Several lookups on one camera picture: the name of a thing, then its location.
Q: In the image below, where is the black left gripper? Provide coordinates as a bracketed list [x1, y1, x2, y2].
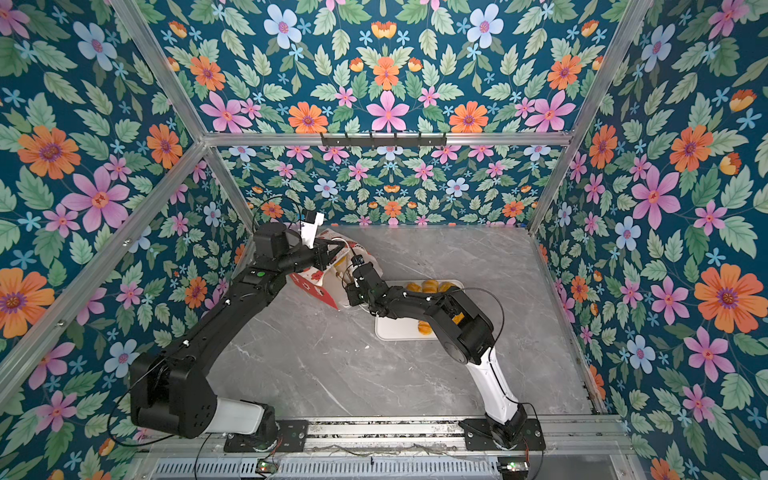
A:
[274, 235, 344, 276]

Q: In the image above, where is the red white paper bag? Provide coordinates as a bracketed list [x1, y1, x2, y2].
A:
[289, 228, 383, 310]

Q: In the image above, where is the ridged spiral fake bread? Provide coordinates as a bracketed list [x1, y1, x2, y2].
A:
[405, 279, 461, 293]

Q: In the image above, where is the round yellow fake bun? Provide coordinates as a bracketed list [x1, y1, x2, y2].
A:
[417, 321, 433, 336]

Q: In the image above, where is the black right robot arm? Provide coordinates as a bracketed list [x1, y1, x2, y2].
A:
[345, 255, 528, 450]

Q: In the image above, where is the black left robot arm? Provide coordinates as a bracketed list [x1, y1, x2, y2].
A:
[130, 240, 346, 448]

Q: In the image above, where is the white rectangular tray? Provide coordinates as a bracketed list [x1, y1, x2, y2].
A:
[375, 280, 464, 342]

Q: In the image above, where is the black wall hook rail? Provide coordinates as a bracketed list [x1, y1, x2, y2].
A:
[320, 133, 448, 148]

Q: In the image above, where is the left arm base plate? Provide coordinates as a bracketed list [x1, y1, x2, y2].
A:
[224, 420, 309, 453]

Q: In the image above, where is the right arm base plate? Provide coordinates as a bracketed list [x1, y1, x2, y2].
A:
[458, 418, 546, 452]

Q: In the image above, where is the white slotted cable duct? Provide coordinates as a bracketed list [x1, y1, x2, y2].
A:
[150, 457, 501, 479]

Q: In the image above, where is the aluminium front rail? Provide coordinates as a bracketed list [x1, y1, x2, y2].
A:
[140, 415, 631, 457]

